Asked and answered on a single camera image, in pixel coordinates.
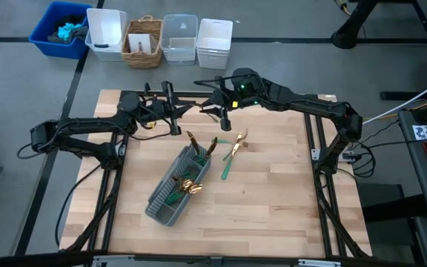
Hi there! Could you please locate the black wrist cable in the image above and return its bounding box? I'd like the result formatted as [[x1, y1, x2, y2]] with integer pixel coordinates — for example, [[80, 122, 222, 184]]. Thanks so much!
[[193, 74, 245, 85]]

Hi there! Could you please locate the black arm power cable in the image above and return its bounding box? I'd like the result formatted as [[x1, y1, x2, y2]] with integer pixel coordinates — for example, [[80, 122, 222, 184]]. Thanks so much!
[[53, 162, 104, 248], [345, 117, 400, 179]]

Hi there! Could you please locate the black aluminium table frame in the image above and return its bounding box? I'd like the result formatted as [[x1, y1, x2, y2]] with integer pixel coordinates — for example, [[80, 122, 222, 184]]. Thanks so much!
[[59, 88, 372, 267]]

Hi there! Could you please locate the grey mesh silverware basket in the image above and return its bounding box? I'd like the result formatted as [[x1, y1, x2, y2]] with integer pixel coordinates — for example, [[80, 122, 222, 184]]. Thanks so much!
[[145, 143, 212, 228]]

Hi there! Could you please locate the white plastic storage bin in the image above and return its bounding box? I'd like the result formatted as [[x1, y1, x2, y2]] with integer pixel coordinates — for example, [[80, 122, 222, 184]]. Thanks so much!
[[196, 18, 234, 71], [85, 7, 130, 62]]

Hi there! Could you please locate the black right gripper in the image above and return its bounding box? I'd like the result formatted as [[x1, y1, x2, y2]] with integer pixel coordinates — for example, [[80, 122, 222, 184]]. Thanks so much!
[[199, 75, 239, 133]]

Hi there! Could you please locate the white floor cable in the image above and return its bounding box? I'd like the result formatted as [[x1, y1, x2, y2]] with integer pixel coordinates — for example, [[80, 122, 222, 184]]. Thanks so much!
[[362, 71, 427, 125]]

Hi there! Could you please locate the white power adapter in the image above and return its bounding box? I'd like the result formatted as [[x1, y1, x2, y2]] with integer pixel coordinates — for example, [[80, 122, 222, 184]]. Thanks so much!
[[340, 149, 363, 165]]

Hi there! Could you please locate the blue plastic bin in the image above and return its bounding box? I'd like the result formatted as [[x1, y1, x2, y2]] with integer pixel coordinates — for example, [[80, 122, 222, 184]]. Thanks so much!
[[28, 0, 93, 61]]

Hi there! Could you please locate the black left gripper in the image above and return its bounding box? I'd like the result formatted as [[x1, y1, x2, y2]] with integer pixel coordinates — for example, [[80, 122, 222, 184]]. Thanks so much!
[[144, 80, 202, 136]]

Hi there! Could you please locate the teal cloth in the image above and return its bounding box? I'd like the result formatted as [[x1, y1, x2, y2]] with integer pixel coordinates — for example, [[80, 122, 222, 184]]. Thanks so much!
[[56, 22, 83, 43]]

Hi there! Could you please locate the black cloth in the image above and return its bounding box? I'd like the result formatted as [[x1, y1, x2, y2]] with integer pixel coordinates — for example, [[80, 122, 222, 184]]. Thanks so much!
[[47, 14, 89, 46]]

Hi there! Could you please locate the clear plastic storage bin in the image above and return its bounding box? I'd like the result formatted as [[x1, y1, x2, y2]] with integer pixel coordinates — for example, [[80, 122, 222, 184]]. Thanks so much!
[[160, 13, 199, 67]]

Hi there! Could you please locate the white cardboard box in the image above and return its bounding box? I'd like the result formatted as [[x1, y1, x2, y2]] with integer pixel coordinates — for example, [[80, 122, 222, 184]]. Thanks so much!
[[128, 33, 159, 56]]

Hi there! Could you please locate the gold knife green handle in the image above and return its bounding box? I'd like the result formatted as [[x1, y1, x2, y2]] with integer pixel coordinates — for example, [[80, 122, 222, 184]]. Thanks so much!
[[186, 130, 204, 164], [198, 136, 219, 164]]

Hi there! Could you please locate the black stand leg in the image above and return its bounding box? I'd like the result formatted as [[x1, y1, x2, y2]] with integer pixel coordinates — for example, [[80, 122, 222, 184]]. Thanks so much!
[[330, 0, 427, 72]]

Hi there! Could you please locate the dark grey desk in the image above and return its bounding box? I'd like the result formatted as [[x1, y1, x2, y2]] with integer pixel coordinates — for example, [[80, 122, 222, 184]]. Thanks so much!
[[397, 108, 427, 225]]

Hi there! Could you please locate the brown wicker basket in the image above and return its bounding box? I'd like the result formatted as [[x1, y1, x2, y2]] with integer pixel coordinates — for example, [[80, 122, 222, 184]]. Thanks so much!
[[120, 14, 165, 70]]

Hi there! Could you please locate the gold spoon green handle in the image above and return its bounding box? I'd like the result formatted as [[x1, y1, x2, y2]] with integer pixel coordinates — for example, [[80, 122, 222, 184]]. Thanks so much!
[[168, 177, 196, 201], [164, 182, 205, 206]]

